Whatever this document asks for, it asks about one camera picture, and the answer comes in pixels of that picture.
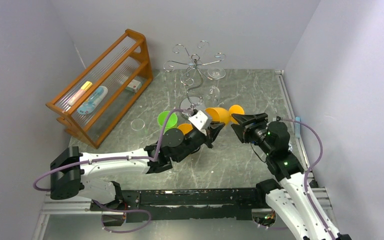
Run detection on orange wooden shelf rack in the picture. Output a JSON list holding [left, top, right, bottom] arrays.
[[46, 29, 154, 149]]

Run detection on small white red box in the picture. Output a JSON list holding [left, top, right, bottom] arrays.
[[125, 79, 142, 93]]

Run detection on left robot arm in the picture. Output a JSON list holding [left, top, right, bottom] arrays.
[[50, 122, 225, 210]]

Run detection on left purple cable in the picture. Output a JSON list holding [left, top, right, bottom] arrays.
[[33, 108, 196, 192]]

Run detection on clear wine glass handled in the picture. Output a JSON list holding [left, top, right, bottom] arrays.
[[204, 67, 226, 107]]

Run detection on clear wine glass left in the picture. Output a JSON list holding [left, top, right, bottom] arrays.
[[130, 118, 145, 131]]

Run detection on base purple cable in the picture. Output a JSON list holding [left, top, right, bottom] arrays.
[[92, 200, 152, 234]]

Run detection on clear wine glass front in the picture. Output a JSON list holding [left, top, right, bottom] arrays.
[[165, 169, 176, 175]]

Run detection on green plastic goblet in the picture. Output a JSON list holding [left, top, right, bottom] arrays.
[[157, 110, 178, 132]]

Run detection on light blue clip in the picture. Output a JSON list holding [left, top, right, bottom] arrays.
[[294, 116, 301, 139]]

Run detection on black base frame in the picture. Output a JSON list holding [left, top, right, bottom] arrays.
[[106, 187, 274, 221]]

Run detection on orange goblet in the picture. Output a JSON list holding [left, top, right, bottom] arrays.
[[177, 123, 194, 136], [205, 104, 245, 125]]

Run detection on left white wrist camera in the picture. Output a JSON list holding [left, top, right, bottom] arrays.
[[187, 110, 213, 131]]

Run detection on yellow pink highlighter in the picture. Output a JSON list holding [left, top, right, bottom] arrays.
[[67, 81, 93, 107]]

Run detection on silver wire glass rack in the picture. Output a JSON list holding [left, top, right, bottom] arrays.
[[163, 40, 226, 119]]

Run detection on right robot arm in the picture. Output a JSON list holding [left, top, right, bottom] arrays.
[[231, 113, 351, 240]]

